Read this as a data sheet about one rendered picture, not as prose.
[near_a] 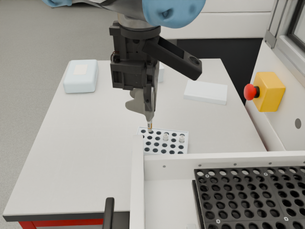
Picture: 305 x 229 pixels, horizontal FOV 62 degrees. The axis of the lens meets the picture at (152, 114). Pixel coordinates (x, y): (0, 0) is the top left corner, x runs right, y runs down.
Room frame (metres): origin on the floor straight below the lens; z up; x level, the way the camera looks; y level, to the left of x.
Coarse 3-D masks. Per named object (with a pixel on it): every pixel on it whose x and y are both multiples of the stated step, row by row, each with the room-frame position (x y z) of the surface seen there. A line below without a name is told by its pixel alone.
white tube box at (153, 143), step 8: (144, 128) 0.46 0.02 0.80; (152, 128) 0.46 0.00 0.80; (144, 136) 0.44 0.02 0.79; (152, 136) 0.44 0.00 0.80; (160, 136) 0.44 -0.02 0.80; (168, 136) 0.44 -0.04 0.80; (176, 136) 0.44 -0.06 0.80; (184, 136) 0.44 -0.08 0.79; (144, 144) 0.41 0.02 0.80; (152, 144) 0.41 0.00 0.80; (160, 144) 0.41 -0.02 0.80; (168, 144) 0.41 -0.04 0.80; (176, 144) 0.41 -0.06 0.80; (184, 144) 0.41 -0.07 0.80; (144, 152) 0.38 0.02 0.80; (152, 152) 0.39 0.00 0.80; (160, 152) 0.39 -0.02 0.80; (168, 152) 0.39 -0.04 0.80; (176, 152) 0.39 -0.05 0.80; (184, 152) 0.39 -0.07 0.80
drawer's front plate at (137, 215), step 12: (132, 144) 0.29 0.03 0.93; (132, 156) 0.26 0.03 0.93; (132, 168) 0.24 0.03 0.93; (132, 180) 0.22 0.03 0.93; (132, 192) 0.20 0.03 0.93; (144, 192) 0.27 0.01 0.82; (132, 204) 0.18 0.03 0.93; (144, 204) 0.23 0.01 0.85; (132, 216) 0.16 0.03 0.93; (144, 216) 0.20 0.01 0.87; (132, 228) 0.15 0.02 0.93; (144, 228) 0.17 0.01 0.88
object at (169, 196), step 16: (144, 160) 0.28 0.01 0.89; (160, 160) 0.28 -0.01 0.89; (176, 160) 0.28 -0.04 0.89; (192, 160) 0.28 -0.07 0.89; (208, 160) 0.29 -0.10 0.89; (224, 160) 0.29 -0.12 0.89; (240, 160) 0.29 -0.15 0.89; (256, 160) 0.29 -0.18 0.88; (272, 160) 0.29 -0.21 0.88; (288, 160) 0.29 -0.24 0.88; (304, 160) 0.29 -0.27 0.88; (144, 176) 0.28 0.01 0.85; (160, 176) 0.28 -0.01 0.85; (176, 176) 0.28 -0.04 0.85; (192, 176) 0.28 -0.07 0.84; (160, 192) 0.26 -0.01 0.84; (176, 192) 0.26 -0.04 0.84; (192, 192) 0.26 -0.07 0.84; (160, 208) 0.23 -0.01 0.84; (176, 208) 0.23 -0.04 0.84; (192, 208) 0.23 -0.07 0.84; (160, 224) 0.20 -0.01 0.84; (176, 224) 0.20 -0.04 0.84
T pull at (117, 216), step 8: (112, 200) 0.19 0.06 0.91; (112, 208) 0.18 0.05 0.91; (104, 216) 0.17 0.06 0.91; (112, 216) 0.17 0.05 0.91; (120, 216) 0.17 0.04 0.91; (128, 216) 0.17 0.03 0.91; (104, 224) 0.16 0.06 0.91; (112, 224) 0.16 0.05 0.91; (120, 224) 0.16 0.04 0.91; (128, 224) 0.16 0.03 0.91
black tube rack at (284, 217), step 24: (216, 168) 0.26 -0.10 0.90; (240, 168) 0.26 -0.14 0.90; (264, 168) 0.26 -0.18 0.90; (288, 168) 0.26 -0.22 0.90; (216, 192) 0.22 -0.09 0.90; (240, 192) 0.22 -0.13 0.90; (264, 192) 0.22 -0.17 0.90; (288, 192) 0.21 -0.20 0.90; (240, 216) 0.18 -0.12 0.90; (264, 216) 0.20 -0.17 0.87; (288, 216) 0.18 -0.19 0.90
